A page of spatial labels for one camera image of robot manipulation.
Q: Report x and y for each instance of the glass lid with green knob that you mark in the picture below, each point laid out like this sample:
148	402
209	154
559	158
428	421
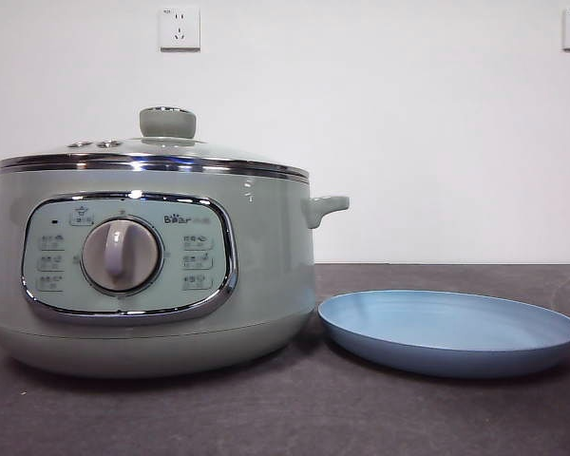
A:
167	126

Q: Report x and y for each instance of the pale green electric steamer pot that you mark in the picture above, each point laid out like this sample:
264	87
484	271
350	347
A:
275	237

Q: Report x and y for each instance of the blue round plate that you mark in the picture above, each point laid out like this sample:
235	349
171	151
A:
437	332

